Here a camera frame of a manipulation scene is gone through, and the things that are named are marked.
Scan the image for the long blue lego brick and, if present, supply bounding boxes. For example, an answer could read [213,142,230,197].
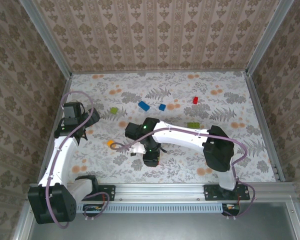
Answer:
[137,100,151,112]

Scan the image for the grey metal plate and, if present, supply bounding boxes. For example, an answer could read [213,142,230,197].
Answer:
[27,202,298,240]

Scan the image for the black wiring board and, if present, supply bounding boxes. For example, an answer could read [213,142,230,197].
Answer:
[221,202,242,217]
[82,203,106,218]

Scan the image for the floral patterned table cover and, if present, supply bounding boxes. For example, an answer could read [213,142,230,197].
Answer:
[43,71,278,185]

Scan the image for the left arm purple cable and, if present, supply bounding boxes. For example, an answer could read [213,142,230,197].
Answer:
[46,91,111,230]

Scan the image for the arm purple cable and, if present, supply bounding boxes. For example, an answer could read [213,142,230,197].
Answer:
[46,91,111,230]
[109,126,256,221]

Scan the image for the grey slotted cable duct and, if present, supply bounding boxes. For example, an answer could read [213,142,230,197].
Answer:
[76,202,225,213]

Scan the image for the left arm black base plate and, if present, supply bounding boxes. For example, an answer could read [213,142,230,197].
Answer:
[82,184,116,202]

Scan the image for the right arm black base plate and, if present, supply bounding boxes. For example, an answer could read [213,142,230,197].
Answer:
[203,184,251,202]

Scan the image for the aluminium back frame rail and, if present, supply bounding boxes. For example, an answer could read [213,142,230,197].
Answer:
[71,70,247,75]

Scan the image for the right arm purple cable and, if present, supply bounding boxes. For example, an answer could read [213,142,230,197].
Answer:
[109,126,256,221]

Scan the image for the aluminium corner post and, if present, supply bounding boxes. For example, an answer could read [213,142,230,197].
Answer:
[244,0,297,77]
[18,0,73,78]

